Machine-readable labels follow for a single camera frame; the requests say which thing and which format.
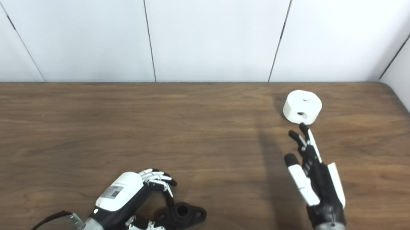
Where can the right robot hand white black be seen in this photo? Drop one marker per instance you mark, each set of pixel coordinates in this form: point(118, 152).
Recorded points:
point(323, 193)

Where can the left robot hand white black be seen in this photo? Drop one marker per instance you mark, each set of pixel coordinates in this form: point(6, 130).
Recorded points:
point(122, 190)

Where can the black flanged holder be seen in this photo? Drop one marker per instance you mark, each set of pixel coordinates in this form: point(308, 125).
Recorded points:
point(193, 215)

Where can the round white piece with holes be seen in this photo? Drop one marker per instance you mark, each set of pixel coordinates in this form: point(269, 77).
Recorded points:
point(294, 106)

